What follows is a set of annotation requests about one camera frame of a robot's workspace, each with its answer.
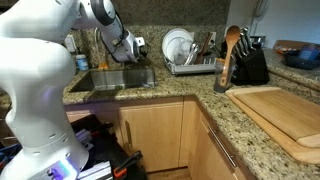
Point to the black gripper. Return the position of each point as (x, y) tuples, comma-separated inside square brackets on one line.
[(142, 53)]

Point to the long wooden spoon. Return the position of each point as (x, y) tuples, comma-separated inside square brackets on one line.
[(230, 46)]

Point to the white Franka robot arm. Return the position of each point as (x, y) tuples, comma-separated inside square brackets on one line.
[(33, 83)]

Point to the stainless steel sink basin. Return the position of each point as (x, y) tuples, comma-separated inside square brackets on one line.
[(110, 80)]

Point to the metal serving spoon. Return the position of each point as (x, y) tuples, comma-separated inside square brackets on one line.
[(191, 53)]

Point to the clear glass cup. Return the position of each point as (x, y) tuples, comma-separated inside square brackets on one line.
[(220, 87)]

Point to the large wooden cutting board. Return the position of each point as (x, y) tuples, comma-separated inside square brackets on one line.
[(266, 130)]

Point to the smaller wooden cutting board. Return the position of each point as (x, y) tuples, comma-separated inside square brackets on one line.
[(286, 113)]

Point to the white dinner plate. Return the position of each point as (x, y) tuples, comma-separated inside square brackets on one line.
[(173, 38)]

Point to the orange sponge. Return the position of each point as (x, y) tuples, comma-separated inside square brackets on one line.
[(103, 66)]

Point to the grey dish rack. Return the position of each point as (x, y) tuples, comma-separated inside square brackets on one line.
[(190, 70)]

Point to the dark wooden utensil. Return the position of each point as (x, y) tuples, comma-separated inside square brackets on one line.
[(203, 48)]

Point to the white jar blue label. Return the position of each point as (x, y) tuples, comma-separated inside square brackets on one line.
[(82, 63)]

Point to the light wooden base cabinet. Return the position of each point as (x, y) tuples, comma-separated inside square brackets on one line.
[(156, 133)]

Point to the black knife block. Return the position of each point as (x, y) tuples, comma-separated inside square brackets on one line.
[(251, 70)]

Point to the dark blue bowl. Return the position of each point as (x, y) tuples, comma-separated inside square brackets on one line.
[(300, 63)]

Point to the blue plastic container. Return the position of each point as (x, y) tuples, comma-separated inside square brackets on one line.
[(308, 52)]

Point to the white wall outlet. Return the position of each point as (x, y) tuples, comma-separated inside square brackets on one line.
[(213, 37), (70, 43)]

